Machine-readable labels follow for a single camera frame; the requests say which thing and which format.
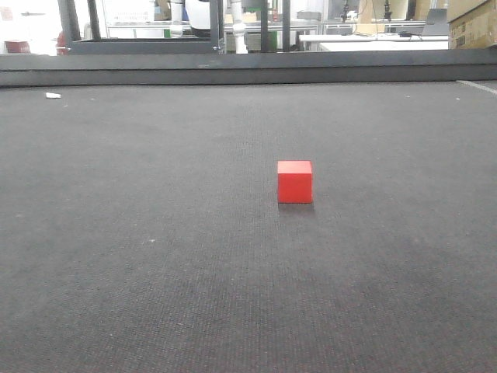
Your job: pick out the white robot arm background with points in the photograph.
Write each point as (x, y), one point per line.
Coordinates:
(238, 26)

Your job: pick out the red cube block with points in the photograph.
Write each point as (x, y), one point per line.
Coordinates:
(294, 182)

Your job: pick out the dark grey carpet mat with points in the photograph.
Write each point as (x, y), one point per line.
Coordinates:
(141, 229)

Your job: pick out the white background table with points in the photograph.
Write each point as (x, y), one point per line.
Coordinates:
(376, 42)

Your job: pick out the black raised platform edge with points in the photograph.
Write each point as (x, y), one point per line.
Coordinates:
(248, 69)

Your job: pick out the cardboard box top right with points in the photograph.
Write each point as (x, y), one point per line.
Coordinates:
(472, 24)

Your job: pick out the black metal frame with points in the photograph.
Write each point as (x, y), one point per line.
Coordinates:
(195, 27)

